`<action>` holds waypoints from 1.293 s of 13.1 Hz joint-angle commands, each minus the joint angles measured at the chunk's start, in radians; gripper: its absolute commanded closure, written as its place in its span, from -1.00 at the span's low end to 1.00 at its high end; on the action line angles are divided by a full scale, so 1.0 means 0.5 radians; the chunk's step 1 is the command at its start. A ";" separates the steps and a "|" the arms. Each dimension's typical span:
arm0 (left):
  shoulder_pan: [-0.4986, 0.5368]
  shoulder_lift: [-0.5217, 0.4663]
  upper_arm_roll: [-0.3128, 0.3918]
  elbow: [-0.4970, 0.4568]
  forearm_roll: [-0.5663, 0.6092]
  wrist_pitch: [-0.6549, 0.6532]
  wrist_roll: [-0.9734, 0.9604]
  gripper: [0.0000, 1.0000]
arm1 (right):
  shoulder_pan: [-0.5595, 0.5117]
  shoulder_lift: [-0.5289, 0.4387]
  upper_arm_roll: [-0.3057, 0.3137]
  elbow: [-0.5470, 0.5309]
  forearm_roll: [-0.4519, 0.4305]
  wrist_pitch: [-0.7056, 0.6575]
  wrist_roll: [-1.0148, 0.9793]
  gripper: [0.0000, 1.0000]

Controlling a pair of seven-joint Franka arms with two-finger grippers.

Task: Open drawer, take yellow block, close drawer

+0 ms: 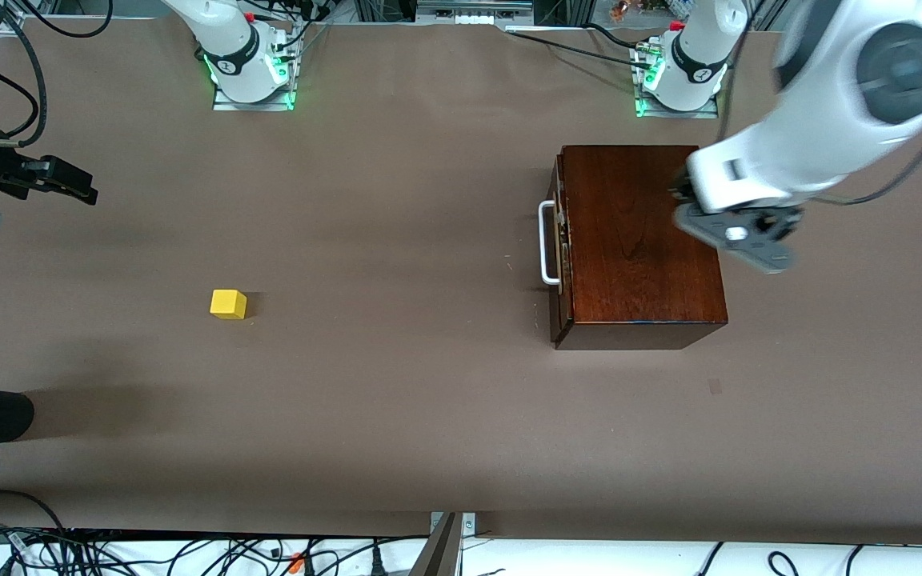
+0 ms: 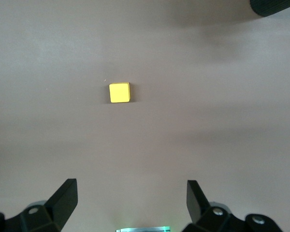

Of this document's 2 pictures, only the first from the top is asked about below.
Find small metal edge bracket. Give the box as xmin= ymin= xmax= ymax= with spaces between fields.
xmin=429 ymin=512 xmax=478 ymax=538

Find grey slanted metal strut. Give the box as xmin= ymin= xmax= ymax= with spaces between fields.
xmin=409 ymin=512 xmax=463 ymax=576

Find dark brown wooden cabinet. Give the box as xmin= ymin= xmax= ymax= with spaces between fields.
xmin=555 ymin=145 xmax=728 ymax=351

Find wooden drawer with white handle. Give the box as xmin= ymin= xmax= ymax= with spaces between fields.
xmin=539 ymin=152 xmax=575 ymax=345

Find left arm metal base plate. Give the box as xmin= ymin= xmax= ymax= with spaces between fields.
xmin=633 ymin=44 xmax=722 ymax=119

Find white power strip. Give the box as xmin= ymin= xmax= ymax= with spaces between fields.
xmin=415 ymin=0 xmax=535 ymax=26

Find long black table cable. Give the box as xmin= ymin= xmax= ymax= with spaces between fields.
xmin=505 ymin=28 xmax=654 ymax=69

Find yellow cube block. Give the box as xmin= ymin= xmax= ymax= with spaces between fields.
xmin=210 ymin=289 xmax=248 ymax=321

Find short black table cable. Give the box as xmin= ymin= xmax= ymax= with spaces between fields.
xmin=585 ymin=22 xmax=654 ymax=50

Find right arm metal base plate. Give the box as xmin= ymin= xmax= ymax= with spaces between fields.
xmin=211 ymin=48 xmax=302 ymax=112

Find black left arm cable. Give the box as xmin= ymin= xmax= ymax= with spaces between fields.
xmin=716 ymin=16 xmax=922 ymax=207

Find tangled black cables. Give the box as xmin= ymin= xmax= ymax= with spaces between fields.
xmin=0 ymin=524 xmax=430 ymax=576

